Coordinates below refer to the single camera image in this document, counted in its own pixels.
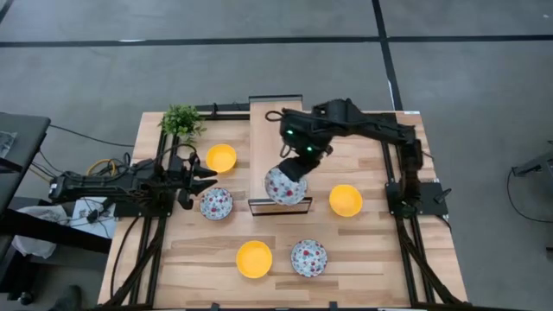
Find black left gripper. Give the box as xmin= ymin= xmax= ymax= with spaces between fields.
xmin=166 ymin=151 xmax=219 ymax=211

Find floral bowl with red outside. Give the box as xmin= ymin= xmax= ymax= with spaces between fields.
xmin=199 ymin=187 xmax=234 ymax=221
xmin=264 ymin=166 xmax=308 ymax=206
xmin=290 ymin=238 xmax=328 ymax=278

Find yellow plastic bowl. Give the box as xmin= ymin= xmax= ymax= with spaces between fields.
xmin=328 ymin=184 xmax=364 ymax=218
xmin=235 ymin=239 xmax=274 ymax=280
xmin=205 ymin=143 xmax=238 ymax=175

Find small green plant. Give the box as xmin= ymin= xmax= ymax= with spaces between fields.
xmin=158 ymin=103 xmax=207 ymax=144

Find white printed paper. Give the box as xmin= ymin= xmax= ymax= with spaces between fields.
xmin=71 ymin=197 xmax=117 ymax=240

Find black shoe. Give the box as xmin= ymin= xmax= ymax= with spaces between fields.
xmin=48 ymin=284 xmax=83 ymax=311

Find white plastic bag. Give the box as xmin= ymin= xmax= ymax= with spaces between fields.
xmin=11 ymin=205 xmax=60 ymax=259

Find black desk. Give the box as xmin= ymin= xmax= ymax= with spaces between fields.
xmin=0 ymin=111 xmax=112 ymax=255

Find grey stand leg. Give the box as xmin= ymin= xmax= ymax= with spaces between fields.
xmin=512 ymin=140 xmax=553 ymax=178

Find wooden shelf with black frame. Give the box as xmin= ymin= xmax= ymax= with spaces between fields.
xmin=247 ymin=94 xmax=314 ymax=217

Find black frame crossbar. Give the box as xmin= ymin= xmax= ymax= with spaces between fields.
xmin=194 ymin=101 xmax=251 ymax=122

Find black aluminium frame rails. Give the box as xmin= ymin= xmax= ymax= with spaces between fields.
xmin=379 ymin=112 xmax=464 ymax=308
xmin=103 ymin=129 xmax=179 ymax=308

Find yellow cable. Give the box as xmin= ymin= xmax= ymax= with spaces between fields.
xmin=86 ymin=158 xmax=118 ymax=176

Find black floor cable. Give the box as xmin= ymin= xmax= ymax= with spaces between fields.
xmin=505 ymin=168 xmax=553 ymax=225
xmin=49 ymin=124 xmax=136 ymax=149

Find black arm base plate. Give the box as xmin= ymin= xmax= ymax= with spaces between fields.
xmin=385 ymin=181 xmax=453 ymax=218

